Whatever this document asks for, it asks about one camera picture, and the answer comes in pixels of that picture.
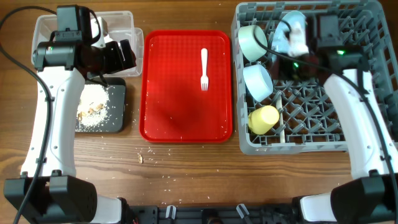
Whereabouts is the yellow plastic cup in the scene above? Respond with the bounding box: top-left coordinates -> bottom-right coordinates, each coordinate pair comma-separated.
248,105 -> 280,134

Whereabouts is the nut scrap on table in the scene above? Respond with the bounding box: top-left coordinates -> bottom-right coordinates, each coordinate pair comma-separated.
138,155 -> 144,164

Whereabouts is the light blue bowl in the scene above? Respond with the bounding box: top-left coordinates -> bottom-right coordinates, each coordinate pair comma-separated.
243,64 -> 273,102

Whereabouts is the white plastic fork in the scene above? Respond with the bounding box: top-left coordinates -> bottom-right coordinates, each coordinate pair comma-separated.
200,48 -> 209,91

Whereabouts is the white plastic spoon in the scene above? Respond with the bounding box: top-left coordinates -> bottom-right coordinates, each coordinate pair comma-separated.
276,96 -> 285,143

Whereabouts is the clear plastic bin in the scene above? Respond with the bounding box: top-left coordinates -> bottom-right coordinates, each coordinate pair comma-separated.
32,11 -> 144,77

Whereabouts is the red serving tray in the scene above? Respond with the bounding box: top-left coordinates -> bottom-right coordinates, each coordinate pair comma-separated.
139,30 -> 233,143

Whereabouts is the light blue plate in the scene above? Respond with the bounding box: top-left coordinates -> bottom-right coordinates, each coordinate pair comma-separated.
271,11 -> 306,55

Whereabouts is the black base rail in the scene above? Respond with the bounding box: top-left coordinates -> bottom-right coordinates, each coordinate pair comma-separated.
131,204 -> 298,224

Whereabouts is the mint green bowl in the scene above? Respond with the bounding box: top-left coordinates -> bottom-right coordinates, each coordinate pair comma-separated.
238,25 -> 267,62

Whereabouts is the grey dishwasher rack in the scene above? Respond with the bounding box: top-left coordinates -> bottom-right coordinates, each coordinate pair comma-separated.
231,1 -> 397,155

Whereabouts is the food scraps and rice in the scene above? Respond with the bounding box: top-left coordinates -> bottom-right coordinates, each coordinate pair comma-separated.
76,84 -> 109,128

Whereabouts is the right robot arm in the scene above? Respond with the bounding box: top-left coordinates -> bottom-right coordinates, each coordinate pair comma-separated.
272,11 -> 397,223

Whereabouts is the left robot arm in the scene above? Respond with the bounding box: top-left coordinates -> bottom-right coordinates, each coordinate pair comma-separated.
4,5 -> 139,223

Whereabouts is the black plastic tray bin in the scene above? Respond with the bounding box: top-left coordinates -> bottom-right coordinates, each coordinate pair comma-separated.
75,77 -> 126,133

